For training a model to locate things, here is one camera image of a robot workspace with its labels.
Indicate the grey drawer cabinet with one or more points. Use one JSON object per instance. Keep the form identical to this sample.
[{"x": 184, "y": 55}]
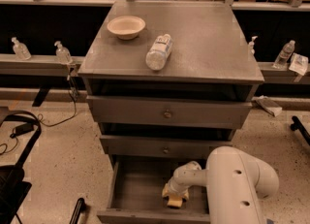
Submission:
[{"x": 209, "y": 61}]

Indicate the black chair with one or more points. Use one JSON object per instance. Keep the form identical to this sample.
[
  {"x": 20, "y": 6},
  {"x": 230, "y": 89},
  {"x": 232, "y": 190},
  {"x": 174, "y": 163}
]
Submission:
[{"x": 13, "y": 189}]

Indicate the standing clear water bottle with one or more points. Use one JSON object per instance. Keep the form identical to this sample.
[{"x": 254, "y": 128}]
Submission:
[{"x": 284, "y": 55}]

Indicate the bottom grey drawer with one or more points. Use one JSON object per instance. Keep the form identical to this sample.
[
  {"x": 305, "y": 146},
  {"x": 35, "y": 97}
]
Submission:
[{"x": 136, "y": 194}]

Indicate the white paper bowl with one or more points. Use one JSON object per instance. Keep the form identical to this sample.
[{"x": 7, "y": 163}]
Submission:
[{"x": 126, "y": 27}]

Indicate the right clear pump bottle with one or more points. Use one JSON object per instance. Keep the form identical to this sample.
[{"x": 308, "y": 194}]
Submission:
[{"x": 251, "y": 44}]

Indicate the black caster leg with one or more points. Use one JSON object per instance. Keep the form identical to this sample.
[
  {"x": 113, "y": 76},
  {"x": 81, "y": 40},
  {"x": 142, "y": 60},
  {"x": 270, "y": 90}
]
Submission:
[{"x": 297, "y": 125}]

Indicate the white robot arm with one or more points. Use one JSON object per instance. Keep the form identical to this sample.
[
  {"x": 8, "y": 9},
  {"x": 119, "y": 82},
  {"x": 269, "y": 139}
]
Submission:
[{"x": 235, "y": 182}]

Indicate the middle grey drawer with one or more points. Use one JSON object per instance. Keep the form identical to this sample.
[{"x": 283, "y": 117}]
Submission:
[{"x": 158, "y": 147}]

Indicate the grey box on floor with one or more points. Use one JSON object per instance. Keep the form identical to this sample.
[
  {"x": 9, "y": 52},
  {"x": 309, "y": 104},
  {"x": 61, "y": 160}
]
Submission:
[{"x": 269, "y": 105}]

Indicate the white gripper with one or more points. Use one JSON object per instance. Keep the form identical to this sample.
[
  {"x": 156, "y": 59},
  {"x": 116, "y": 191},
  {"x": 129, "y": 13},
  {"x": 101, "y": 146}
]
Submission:
[{"x": 174, "y": 187}]

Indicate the black tube bottom left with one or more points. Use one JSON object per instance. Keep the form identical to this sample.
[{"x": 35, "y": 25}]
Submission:
[{"x": 79, "y": 208}]

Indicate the left clear pump bottle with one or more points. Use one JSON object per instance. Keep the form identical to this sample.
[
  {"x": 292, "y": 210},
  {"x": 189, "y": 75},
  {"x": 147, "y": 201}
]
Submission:
[{"x": 20, "y": 49}]

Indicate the yellow sponge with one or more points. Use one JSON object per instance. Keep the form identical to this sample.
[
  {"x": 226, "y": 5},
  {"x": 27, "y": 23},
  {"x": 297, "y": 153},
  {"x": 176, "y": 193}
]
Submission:
[{"x": 174, "y": 202}]

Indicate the black power adapter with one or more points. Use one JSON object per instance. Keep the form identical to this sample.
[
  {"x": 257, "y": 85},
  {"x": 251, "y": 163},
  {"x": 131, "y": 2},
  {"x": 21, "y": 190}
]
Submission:
[{"x": 22, "y": 129}]

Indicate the grey drawer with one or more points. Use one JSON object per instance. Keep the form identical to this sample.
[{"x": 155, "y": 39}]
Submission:
[
  {"x": 136, "y": 194},
  {"x": 169, "y": 112},
  {"x": 158, "y": 147}
]

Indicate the top grey drawer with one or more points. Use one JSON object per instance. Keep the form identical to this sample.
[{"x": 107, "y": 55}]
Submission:
[{"x": 169, "y": 112}]

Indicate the clear plastic packet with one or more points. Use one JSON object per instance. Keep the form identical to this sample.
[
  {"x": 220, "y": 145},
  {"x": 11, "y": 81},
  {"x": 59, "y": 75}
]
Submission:
[{"x": 299, "y": 64}]

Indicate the clear plastic water bottle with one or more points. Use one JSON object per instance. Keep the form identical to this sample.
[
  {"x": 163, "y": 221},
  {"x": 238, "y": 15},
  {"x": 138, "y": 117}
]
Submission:
[{"x": 158, "y": 55}]

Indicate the clear pump bottle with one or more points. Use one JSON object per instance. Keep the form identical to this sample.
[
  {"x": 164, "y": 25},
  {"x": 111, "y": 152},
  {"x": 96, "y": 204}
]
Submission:
[
  {"x": 20, "y": 49},
  {"x": 63, "y": 54},
  {"x": 251, "y": 44}
]

